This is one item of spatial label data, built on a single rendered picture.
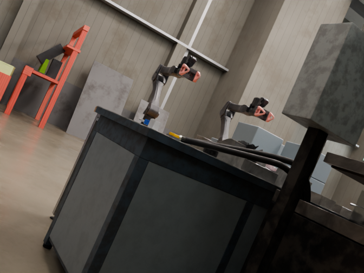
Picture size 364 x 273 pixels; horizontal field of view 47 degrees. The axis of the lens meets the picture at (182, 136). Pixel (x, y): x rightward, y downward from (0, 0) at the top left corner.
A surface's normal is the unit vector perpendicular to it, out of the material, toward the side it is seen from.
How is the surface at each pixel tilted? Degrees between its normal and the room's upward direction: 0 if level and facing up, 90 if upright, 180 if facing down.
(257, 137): 90
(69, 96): 90
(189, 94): 90
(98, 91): 76
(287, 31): 90
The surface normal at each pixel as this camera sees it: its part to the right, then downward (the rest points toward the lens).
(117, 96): 0.49, -0.06
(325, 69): -0.78, -0.36
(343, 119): 0.47, 0.19
